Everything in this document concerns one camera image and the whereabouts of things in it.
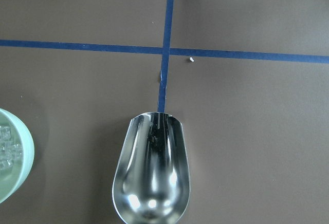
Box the ice cubes in bowl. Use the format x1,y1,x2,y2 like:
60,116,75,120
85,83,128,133
1,125,23,173

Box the green bowl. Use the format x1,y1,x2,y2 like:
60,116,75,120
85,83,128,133
1,109,34,202

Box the metal ice scoop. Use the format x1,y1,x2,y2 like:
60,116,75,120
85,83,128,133
112,112,191,223

